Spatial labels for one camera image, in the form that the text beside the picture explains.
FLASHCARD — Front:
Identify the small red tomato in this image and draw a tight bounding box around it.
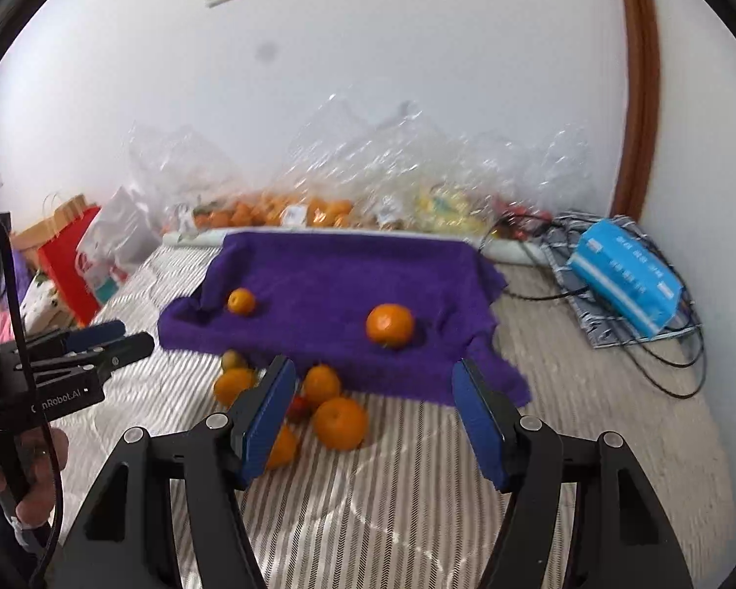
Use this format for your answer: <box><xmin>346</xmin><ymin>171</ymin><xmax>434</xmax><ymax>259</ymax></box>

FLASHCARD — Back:
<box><xmin>286</xmin><ymin>395</ymin><xmax>312</xmax><ymax>424</ymax></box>

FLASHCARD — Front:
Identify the oval orange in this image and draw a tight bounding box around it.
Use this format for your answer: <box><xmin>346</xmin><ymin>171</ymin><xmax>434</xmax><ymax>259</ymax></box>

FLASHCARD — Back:
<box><xmin>212</xmin><ymin>367</ymin><xmax>258</xmax><ymax>408</ymax></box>

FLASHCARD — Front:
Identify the yellow-green fruit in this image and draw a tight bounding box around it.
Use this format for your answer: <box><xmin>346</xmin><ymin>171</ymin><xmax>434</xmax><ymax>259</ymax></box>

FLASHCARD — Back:
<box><xmin>220</xmin><ymin>349</ymin><xmax>248</xmax><ymax>371</ymax></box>

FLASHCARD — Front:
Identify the large orange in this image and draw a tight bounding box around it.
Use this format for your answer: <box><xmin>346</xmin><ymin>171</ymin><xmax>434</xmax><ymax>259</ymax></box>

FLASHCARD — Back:
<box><xmin>311</xmin><ymin>396</ymin><xmax>369</xmax><ymax>451</ymax></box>

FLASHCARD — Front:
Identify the left hand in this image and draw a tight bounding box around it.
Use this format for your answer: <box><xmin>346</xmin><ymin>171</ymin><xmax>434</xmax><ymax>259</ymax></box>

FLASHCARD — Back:
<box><xmin>0</xmin><ymin>428</ymin><xmax>69</xmax><ymax>528</ymax></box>

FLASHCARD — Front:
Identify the white patterned cloth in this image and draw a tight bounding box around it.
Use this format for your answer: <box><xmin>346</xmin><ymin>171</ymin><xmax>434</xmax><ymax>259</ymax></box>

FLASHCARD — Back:
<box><xmin>19</xmin><ymin>271</ymin><xmax>75</xmax><ymax>335</ymax></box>

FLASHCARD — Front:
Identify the purple plush item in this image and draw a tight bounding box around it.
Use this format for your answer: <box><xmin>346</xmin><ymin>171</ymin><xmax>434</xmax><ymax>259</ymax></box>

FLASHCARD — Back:
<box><xmin>6</xmin><ymin>250</ymin><xmax>34</xmax><ymax>307</ymax></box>

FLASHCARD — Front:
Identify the striped quilted mattress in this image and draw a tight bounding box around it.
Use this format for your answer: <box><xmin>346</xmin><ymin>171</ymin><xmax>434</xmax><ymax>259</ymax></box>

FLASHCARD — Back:
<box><xmin>62</xmin><ymin>265</ymin><xmax>736</xmax><ymax>588</ymax></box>

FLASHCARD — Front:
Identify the red paper shopping bag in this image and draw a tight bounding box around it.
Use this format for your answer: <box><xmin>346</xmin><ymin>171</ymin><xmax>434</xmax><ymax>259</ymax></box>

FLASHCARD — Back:
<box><xmin>38</xmin><ymin>194</ymin><xmax>101</xmax><ymax>326</ymax></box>

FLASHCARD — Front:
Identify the wooden bedside table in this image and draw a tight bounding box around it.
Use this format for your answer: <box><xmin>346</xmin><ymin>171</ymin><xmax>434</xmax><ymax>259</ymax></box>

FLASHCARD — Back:
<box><xmin>10</xmin><ymin>194</ymin><xmax>89</xmax><ymax>270</ymax></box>

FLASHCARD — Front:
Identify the purple towel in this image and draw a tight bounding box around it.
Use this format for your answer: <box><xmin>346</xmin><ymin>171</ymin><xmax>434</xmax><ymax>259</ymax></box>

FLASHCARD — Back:
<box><xmin>158</xmin><ymin>231</ymin><xmax>532</xmax><ymax>407</ymax></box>

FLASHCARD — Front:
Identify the white plastic bag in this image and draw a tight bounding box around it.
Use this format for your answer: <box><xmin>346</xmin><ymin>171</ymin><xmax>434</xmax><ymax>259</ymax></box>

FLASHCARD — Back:
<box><xmin>74</xmin><ymin>187</ymin><xmax>162</xmax><ymax>306</ymax></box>

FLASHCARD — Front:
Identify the blue tissue pack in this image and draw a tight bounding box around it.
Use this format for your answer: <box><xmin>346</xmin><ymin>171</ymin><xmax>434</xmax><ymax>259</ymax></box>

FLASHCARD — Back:
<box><xmin>568</xmin><ymin>219</ymin><xmax>683</xmax><ymax>338</ymax></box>

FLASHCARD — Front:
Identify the clear bag of oranges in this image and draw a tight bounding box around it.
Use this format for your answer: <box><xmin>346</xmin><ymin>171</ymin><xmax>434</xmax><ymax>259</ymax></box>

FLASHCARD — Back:
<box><xmin>129</xmin><ymin>124</ymin><xmax>353</xmax><ymax>234</ymax></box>

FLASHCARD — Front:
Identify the clear bag of yellow fruit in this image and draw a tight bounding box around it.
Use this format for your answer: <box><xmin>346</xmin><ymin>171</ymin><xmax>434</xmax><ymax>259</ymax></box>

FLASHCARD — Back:
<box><xmin>278</xmin><ymin>94</ymin><xmax>593</xmax><ymax>240</ymax></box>

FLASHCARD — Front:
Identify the black cable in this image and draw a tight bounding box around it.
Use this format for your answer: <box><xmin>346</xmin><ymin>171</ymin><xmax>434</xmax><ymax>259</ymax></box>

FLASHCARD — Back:
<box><xmin>477</xmin><ymin>210</ymin><xmax>709</xmax><ymax>401</ymax></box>

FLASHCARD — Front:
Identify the brown wooden door frame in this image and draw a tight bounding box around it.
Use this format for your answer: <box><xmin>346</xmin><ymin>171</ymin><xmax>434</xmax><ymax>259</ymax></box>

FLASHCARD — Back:
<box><xmin>610</xmin><ymin>0</ymin><xmax>661</xmax><ymax>221</ymax></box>

